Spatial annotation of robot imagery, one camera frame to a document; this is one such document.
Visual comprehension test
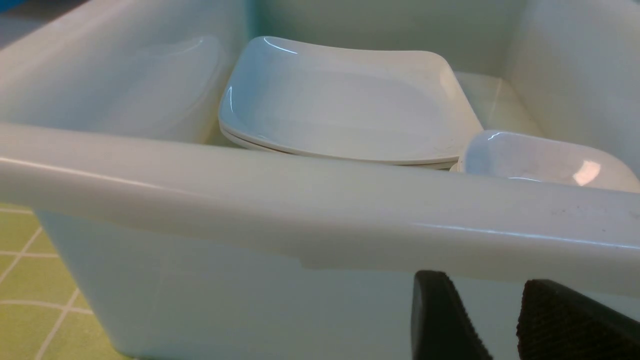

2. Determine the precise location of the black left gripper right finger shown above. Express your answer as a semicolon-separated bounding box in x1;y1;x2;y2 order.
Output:
516;279;640;360

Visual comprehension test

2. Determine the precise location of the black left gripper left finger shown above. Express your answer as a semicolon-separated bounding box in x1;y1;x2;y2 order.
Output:
411;270;493;360

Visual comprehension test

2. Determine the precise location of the white square plate stack bottom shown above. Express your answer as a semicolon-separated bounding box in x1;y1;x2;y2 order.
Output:
221;129;458;171

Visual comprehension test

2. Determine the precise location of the white square plate stack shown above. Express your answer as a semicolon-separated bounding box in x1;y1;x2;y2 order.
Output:
221;129;458;171
218;36;483;166

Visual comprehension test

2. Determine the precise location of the white square plate stack top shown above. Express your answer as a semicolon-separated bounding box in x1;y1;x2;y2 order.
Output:
218;36;483;166

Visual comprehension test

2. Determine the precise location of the white small bowl stack top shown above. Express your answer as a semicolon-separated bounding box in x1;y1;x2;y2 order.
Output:
450;130;640;193

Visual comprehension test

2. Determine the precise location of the large white plastic tub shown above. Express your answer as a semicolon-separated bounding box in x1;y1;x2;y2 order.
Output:
1;0;639;360

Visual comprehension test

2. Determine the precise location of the green checkered tablecloth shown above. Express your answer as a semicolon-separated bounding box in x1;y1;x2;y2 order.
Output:
0;203;125;360

